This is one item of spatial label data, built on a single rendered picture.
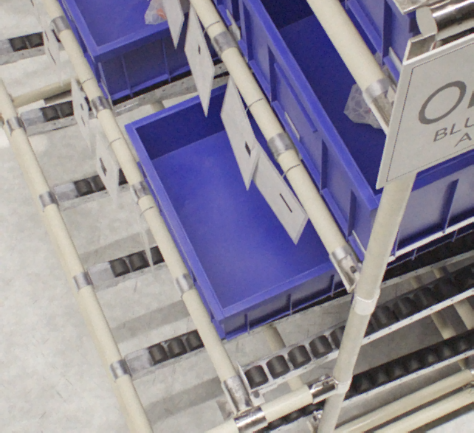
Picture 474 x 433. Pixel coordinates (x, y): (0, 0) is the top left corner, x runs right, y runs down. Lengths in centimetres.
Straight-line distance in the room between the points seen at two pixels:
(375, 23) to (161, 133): 78
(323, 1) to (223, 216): 72
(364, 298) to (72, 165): 144
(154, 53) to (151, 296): 83
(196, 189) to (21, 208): 93
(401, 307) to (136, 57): 61
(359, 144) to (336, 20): 38
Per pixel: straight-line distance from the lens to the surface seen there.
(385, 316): 170
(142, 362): 200
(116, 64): 182
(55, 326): 250
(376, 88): 105
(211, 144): 183
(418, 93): 91
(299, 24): 155
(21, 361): 249
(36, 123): 224
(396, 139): 96
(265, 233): 175
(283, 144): 146
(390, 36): 101
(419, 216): 132
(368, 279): 130
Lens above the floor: 231
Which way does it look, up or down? 62 degrees down
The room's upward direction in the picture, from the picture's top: 2 degrees clockwise
